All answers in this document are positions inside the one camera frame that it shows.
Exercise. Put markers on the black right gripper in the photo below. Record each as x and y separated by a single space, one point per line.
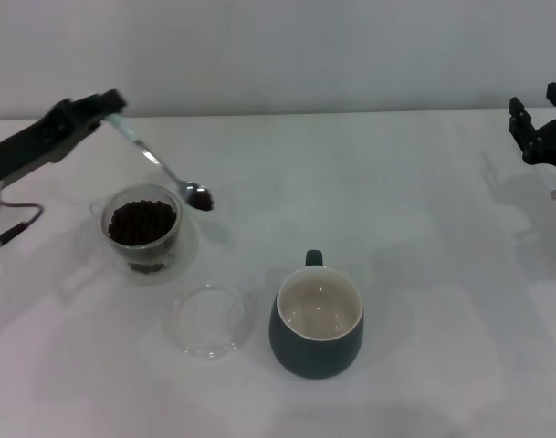
553 146

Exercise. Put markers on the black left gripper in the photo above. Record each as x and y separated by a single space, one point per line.
35 146

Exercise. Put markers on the double-walled glass cup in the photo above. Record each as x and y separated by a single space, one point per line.
186 255

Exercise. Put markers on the dark blue ceramic mug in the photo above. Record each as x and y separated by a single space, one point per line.
314 358

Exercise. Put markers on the coffee bean heap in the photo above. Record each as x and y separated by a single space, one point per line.
140 223

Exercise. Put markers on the small clear glass dish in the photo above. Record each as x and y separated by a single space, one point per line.
211 319

